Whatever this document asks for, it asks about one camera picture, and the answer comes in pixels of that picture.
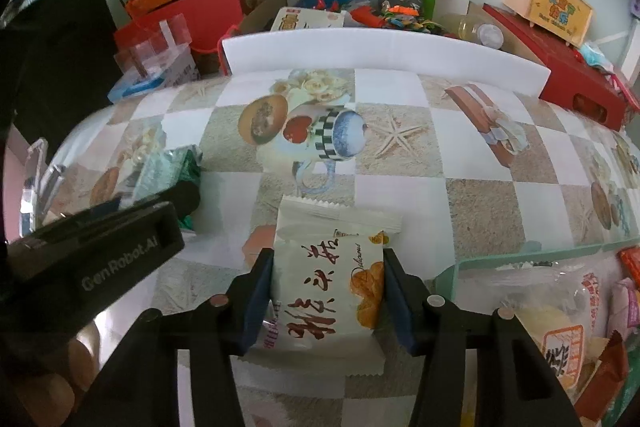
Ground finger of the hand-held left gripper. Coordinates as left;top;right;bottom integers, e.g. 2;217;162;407
120;181;202;229

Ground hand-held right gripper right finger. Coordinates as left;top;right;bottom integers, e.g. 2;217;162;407
382;247;583;427

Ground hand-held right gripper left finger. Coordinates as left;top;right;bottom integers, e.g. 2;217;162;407
70;247;276;427

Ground green and white snack packet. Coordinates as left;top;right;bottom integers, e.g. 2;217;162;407
132;146;202;233

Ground teal shallow cardboard tray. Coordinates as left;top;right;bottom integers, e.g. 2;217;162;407
434;241;640;427

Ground white pastry packet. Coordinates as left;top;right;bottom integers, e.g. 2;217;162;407
242;194;403;375

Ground clear white bun packet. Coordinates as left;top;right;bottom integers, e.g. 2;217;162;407
480;269;608;398

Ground brown and red snack packet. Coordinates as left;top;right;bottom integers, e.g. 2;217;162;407
574;332;630;423

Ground long red snack packet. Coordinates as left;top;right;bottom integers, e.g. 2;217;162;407
617;247;640;283

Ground person's left hand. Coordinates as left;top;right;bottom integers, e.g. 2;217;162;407
0;334;97;427

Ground clear acrylic holder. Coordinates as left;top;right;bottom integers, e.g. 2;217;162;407
17;138;66;233

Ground blue tissue pack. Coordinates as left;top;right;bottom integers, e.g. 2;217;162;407
107;74;168;102

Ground checkered printed tablecloth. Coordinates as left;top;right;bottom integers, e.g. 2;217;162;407
7;67;640;427

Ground clear plastic box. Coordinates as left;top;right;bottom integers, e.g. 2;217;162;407
114;13;193;75

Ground black cabinet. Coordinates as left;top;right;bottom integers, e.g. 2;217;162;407
0;0;121;148

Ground open cardboard box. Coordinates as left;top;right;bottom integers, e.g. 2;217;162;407
435;0;541;58
235;0;291;35

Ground white card box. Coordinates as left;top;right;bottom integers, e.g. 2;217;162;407
270;7;346;32

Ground white foam board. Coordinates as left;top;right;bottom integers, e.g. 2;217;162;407
221;26;551;98

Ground clear round bottle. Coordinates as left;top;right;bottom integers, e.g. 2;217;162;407
445;14;505;50

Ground large red gift box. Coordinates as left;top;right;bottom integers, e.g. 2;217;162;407
482;4;628;130

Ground pile of colourful toys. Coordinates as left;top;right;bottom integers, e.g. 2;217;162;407
345;0;446;35

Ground red patterned bag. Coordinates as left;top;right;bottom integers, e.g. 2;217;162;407
605;69;640;112

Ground light blue mask packet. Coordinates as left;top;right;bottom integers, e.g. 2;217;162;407
577;42;616;72

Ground yellow box with handle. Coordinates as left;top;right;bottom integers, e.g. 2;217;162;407
501;0;593;48

